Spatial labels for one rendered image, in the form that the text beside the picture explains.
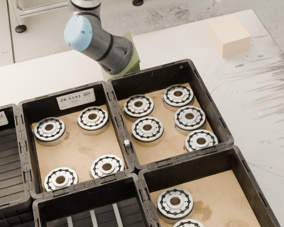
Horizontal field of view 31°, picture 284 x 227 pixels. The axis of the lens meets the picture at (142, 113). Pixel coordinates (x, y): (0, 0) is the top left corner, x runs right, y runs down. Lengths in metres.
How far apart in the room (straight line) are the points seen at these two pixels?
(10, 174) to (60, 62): 0.67
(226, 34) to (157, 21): 1.41
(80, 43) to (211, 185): 0.69
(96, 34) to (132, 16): 1.71
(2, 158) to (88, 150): 0.28
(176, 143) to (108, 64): 0.45
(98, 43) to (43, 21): 1.83
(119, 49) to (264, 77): 0.57
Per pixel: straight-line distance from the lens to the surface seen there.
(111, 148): 1.62
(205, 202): 1.49
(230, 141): 1.49
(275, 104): 1.92
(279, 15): 3.50
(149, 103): 1.70
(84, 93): 1.70
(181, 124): 1.63
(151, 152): 1.60
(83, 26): 1.81
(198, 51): 2.12
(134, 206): 1.49
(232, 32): 2.10
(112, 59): 1.88
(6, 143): 1.74
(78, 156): 1.63
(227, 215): 1.47
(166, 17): 3.49
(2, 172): 1.66
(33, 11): 3.53
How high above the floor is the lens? 2.08
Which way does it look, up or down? 47 degrees down
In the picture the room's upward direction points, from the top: 8 degrees counter-clockwise
